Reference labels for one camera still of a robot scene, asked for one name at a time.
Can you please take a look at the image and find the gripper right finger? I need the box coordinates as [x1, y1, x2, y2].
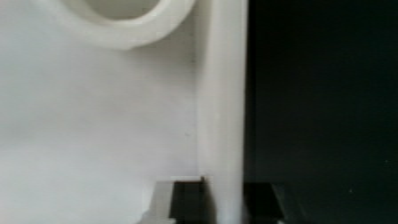
[244, 183, 285, 224]

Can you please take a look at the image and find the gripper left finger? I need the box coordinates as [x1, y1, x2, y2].
[152, 181, 208, 224]

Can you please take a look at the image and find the white square tabletop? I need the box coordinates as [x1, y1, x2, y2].
[0, 0, 249, 224]

